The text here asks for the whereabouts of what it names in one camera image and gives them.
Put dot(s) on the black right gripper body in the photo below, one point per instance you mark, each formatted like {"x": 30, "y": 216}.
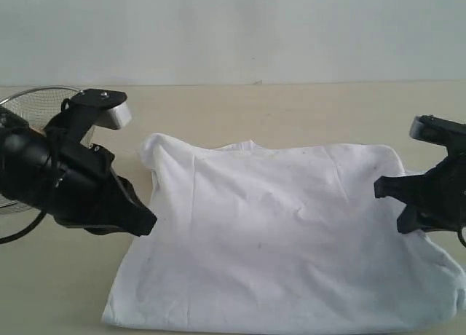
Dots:
{"x": 440, "y": 203}

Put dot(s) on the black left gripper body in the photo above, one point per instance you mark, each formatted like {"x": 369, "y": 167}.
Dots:
{"x": 57, "y": 176}

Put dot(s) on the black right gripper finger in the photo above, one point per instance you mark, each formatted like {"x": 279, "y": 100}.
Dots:
{"x": 413, "y": 187}
{"x": 412, "y": 219}

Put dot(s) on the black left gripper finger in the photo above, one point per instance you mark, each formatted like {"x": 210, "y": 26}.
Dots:
{"x": 133, "y": 216}
{"x": 103, "y": 226}

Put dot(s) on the round metal mesh basket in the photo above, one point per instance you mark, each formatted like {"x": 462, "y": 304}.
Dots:
{"x": 38, "y": 105}

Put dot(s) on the white t-shirt red lettering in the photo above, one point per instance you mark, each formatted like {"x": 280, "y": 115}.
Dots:
{"x": 279, "y": 241}

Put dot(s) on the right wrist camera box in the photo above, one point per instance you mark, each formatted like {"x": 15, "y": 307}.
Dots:
{"x": 442, "y": 132}

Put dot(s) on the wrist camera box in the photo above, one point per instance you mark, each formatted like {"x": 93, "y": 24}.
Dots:
{"x": 89, "y": 108}
{"x": 442, "y": 132}

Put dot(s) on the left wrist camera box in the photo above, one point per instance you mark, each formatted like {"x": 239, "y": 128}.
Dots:
{"x": 89, "y": 108}

